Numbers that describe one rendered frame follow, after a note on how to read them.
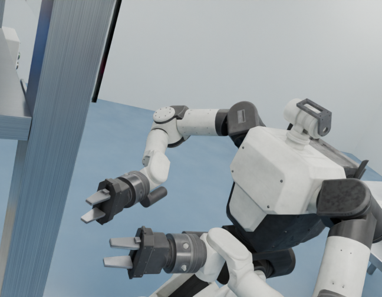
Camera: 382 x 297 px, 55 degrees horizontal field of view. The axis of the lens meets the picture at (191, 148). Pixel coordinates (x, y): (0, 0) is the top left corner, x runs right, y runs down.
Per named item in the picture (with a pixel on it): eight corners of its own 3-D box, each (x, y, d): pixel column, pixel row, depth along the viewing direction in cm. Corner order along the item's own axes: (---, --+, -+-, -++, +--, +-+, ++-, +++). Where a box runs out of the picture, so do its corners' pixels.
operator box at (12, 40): (5, 92, 147) (15, 28, 137) (10, 110, 134) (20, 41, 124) (-12, 90, 143) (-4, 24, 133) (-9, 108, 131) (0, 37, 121)
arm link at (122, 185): (124, 191, 87) (151, 177, 97) (94, 171, 90) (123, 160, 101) (111, 231, 92) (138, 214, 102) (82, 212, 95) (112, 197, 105)
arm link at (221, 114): (230, 121, 128) (268, 121, 121) (224, 144, 125) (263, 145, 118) (218, 104, 118) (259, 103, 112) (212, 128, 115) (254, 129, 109)
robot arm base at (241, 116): (231, 134, 127) (260, 118, 125) (247, 164, 120) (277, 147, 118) (216, 113, 115) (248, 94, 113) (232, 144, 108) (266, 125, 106)
